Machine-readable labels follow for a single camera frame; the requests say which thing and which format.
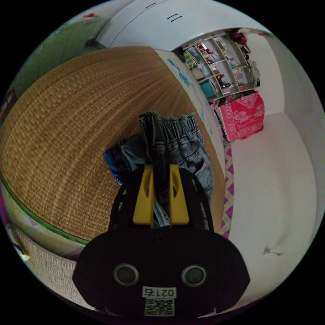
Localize white cupboard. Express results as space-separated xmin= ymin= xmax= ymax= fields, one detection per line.
xmin=95 ymin=0 xmax=230 ymax=52

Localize pile of clothes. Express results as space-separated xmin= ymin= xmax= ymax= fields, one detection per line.
xmin=103 ymin=113 xmax=214 ymax=206

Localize beige woven cloth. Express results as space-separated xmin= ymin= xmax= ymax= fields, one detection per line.
xmin=9 ymin=223 xmax=89 ymax=309

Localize purple patterned floor mat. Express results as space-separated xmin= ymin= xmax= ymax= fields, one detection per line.
xmin=220 ymin=141 xmax=235 ymax=238

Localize gray pants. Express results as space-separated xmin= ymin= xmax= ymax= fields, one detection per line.
xmin=138 ymin=110 xmax=171 ymax=228

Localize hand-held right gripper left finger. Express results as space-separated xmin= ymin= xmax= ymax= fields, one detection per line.
xmin=133 ymin=164 xmax=154 ymax=226

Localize bed with woven mat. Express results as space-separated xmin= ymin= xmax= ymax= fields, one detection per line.
xmin=0 ymin=45 xmax=227 ymax=248

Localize white shelf with items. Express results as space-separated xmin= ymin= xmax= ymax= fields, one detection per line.
xmin=182 ymin=32 xmax=257 ymax=100

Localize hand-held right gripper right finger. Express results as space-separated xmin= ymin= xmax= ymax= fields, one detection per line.
xmin=169 ymin=164 xmax=189 ymax=226

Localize pink patterned blanket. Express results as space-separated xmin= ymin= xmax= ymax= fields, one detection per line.
xmin=210 ymin=91 xmax=265 ymax=142

